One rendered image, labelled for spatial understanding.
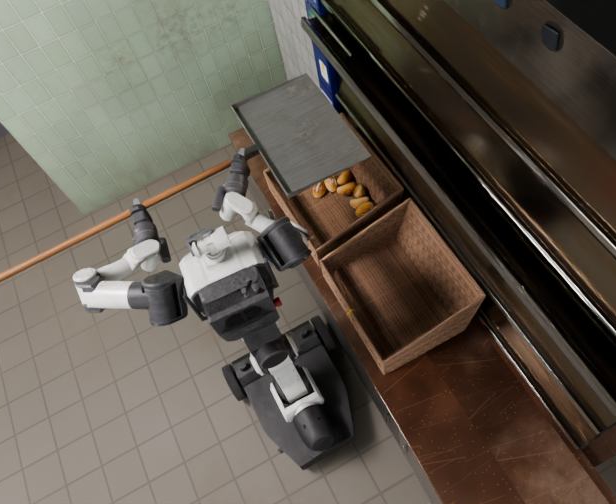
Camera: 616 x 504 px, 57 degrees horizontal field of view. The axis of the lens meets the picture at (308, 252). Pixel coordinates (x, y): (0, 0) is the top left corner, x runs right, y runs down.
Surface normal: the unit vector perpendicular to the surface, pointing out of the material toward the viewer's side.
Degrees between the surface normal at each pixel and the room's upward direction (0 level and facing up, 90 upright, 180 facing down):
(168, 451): 0
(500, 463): 0
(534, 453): 0
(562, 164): 70
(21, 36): 90
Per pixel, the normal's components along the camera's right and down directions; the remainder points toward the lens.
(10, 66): 0.44, 0.74
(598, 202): -0.88, 0.26
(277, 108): -0.15, -0.49
